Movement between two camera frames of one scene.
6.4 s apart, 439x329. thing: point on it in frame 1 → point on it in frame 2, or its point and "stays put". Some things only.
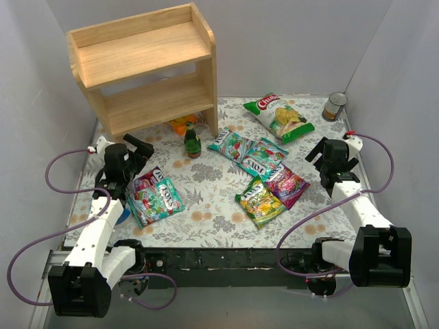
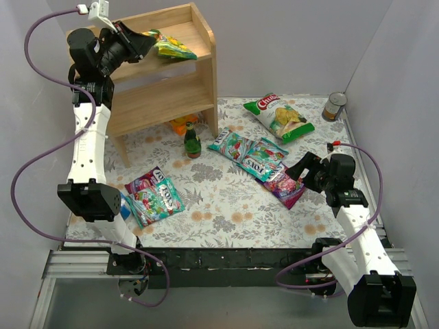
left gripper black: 138,156 → 125,42
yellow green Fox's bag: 259,202 → 169,46
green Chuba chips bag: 282,120 stays put
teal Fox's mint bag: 232,145 stays put
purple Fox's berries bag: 287,187 stays put
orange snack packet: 179,125 stays put
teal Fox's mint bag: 152,203 stays put
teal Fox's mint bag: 263,158 stays put
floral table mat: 252,185 stays put
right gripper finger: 351,164 → 309,181
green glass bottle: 193,144 stays put
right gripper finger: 316,151 → 307,162
